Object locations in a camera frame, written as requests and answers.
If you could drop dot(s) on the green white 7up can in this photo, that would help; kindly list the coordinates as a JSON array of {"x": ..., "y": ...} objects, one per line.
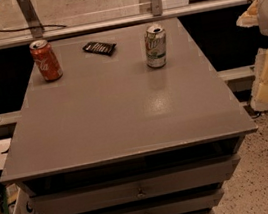
[{"x": 155, "y": 46}]

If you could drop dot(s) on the red coke can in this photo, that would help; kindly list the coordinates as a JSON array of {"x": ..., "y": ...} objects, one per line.
[{"x": 45, "y": 59}]

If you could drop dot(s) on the black snack packet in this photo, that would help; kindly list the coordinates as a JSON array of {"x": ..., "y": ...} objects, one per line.
[{"x": 99, "y": 48}]

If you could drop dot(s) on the grey drawer cabinet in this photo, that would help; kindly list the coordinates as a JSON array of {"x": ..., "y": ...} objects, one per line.
[{"x": 114, "y": 136}]

